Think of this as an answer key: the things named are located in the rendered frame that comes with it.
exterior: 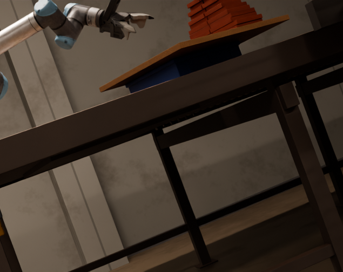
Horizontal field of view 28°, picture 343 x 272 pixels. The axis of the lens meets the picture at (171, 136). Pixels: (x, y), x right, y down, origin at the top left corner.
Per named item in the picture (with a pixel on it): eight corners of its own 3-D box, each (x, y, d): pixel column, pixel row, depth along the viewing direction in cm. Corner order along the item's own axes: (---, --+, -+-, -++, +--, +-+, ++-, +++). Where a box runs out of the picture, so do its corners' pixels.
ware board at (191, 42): (181, 48, 201) (179, 42, 201) (100, 92, 241) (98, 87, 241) (290, 19, 231) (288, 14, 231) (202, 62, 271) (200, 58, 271)
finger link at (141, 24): (152, 26, 270) (129, 27, 268) (153, 12, 267) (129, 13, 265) (154, 29, 267) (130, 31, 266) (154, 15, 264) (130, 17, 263)
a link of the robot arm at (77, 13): (66, 26, 274) (75, 9, 277) (89, 31, 270) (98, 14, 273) (59, 14, 267) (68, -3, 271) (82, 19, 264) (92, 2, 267)
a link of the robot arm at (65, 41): (44, 33, 262) (56, 11, 266) (61, 51, 270) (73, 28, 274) (59, 34, 257) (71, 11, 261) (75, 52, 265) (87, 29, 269)
